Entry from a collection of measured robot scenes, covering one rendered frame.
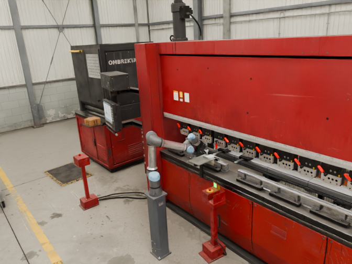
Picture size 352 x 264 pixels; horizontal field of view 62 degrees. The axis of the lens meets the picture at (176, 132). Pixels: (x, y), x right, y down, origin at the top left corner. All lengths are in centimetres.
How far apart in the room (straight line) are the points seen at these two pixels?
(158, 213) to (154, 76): 170
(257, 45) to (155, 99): 164
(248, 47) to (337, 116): 95
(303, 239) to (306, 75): 139
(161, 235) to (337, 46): 244
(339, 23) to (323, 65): 470
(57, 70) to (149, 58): 640
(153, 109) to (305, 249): 232
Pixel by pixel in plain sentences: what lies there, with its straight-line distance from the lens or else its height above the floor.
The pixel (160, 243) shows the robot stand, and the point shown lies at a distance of 344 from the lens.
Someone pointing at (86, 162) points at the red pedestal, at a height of 73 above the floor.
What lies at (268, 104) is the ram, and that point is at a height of 174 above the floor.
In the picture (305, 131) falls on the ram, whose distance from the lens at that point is 260.
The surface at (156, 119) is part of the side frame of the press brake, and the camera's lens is 390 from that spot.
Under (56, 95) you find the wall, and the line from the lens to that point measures 993.
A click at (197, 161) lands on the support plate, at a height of 100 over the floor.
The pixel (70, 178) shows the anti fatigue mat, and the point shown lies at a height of 1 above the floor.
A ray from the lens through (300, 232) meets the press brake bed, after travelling 287.
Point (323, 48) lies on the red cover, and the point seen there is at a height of 222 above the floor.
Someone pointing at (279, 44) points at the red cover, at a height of 225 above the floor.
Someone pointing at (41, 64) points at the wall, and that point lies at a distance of 974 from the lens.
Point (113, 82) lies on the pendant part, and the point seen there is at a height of 186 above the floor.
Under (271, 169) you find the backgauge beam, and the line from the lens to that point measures 327.
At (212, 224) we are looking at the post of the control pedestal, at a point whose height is 40.
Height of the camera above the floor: 235
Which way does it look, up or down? 18 degrees down
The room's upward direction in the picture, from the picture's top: 3 degrees counter-clockwise
